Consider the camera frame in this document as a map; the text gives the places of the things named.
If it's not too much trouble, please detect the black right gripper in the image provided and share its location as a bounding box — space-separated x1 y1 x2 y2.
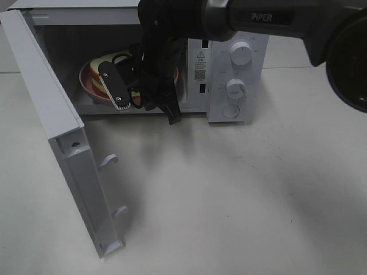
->
128 38 184 125

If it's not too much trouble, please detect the round door release button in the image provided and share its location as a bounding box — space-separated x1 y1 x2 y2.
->
222 104 240 119

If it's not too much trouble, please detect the toast sandwich with lettuce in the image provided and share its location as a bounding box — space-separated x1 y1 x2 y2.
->
89 52 138 99

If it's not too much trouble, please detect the pink round plate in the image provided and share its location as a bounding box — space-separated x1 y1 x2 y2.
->
79 51 180 108

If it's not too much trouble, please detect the white microwave door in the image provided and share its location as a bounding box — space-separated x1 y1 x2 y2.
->
1 10 126 258

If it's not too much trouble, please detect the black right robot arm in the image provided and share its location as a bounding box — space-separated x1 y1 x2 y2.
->
134 1 366 124

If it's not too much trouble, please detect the white microwave oven body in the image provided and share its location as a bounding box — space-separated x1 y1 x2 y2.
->
7 1 268 123

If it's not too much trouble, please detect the lower white timer knob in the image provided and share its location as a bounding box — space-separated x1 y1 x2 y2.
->
225 78 246 100

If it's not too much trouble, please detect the upper white power knob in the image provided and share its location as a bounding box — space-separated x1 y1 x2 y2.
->
229 40 253 66

